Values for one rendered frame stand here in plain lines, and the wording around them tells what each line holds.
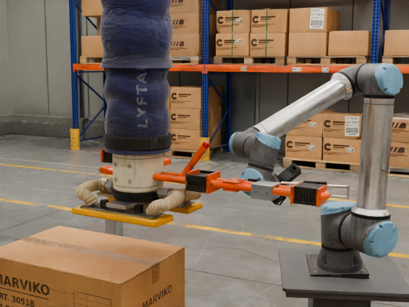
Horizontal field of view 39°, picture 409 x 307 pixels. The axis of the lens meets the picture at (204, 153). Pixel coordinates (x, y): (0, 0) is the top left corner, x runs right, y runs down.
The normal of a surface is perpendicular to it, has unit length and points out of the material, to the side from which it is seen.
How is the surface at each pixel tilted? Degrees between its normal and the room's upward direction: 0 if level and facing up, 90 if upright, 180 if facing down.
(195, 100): 91
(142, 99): 105
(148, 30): 82
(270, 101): 90
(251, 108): 90
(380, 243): 95
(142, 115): 73
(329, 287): 0
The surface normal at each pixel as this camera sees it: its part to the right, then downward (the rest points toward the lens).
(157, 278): 0.89, 0.07
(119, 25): -0.29, -0.03
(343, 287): 0.00, -0.99
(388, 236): 0.47, 0.22
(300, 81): -0.43, 0.14
